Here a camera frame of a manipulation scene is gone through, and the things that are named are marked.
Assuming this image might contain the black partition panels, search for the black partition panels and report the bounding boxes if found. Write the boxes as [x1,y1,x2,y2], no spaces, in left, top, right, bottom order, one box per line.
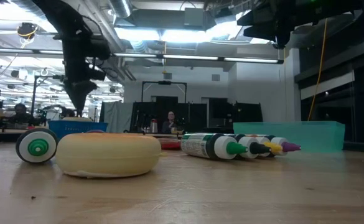
[129,95,264,134]

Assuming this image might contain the yellow cable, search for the yellow cable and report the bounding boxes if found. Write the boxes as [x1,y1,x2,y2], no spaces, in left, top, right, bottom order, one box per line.
[307,17,329,122]

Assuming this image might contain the yellow-tipped glue bottle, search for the yellow-tipped glue bottle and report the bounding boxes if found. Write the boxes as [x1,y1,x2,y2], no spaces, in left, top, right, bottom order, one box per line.
[246,134,282,158]

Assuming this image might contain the black-tipped glue bottle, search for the black-tipped glue bottle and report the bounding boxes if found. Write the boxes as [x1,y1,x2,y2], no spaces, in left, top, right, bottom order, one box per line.
[233,133,272,159]

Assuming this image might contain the silver round air duct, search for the silver round air duct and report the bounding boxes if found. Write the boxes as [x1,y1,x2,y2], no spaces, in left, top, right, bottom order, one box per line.
[108,0,133,19]

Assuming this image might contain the wooden background table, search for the wooden background table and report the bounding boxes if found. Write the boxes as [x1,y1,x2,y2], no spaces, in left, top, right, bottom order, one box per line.
[0,126,49,144]

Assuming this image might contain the black cable reel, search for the black cable reel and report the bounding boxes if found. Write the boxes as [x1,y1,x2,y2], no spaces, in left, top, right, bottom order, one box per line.
[16,21,40,40]

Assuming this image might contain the black gantry frame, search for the black gantry frame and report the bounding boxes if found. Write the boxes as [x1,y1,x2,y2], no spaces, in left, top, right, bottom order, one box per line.
[31,74,67,121]
[141,80,188,103]

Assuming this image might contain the blue plastic bin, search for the blue plastic bin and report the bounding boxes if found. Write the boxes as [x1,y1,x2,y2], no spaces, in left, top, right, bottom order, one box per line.
[47,119,109,140]

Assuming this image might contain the red plastic packet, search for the red plastic packet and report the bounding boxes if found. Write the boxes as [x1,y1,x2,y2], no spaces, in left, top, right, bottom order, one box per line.
[157,138,182,151]

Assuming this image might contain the teal plastic bin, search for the teal plastic bin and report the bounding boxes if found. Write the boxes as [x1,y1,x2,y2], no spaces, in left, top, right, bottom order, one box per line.
[233,121,346,154]

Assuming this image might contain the person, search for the person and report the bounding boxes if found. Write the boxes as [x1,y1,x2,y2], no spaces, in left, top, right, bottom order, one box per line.
[161,111,182,134]
[7,103,36,125]
[59,108,77,118]

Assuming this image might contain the purple-tipped glue bottle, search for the purple-tipped glue bottle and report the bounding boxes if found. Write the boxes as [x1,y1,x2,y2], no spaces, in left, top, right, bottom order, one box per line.
[264,134,302,157]

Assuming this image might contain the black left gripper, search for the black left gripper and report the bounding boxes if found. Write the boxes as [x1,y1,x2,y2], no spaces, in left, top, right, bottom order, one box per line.
[62,32,98,118]

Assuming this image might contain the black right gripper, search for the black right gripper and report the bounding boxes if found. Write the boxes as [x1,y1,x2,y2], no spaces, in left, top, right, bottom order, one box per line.
[236,0,318,50]

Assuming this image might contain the long tube light fixture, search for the long tube light fixture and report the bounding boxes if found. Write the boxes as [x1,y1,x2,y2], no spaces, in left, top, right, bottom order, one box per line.
[0,46,284,65]

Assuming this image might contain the grey ceiling box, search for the grey ceiling box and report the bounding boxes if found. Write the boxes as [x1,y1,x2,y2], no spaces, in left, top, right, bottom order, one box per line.
[184,7,205,27]

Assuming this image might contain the grey cloth curtain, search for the grey cloth curtain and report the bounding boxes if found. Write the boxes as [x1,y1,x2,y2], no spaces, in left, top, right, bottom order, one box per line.
[99,101,135,134]

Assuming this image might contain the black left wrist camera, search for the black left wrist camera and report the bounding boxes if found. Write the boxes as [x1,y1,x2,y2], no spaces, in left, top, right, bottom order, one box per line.
[88,37,111,60]

